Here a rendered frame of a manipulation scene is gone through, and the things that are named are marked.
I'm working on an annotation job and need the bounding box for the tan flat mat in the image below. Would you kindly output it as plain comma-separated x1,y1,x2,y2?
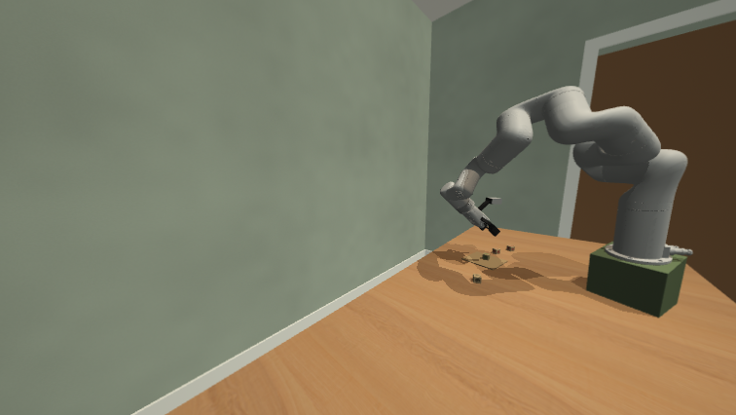
462,251,508,270

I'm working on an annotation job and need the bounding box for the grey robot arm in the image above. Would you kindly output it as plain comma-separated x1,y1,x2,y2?
440,86,693,265

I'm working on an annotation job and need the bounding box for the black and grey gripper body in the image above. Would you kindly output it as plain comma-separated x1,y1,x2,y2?
461,202,490,228

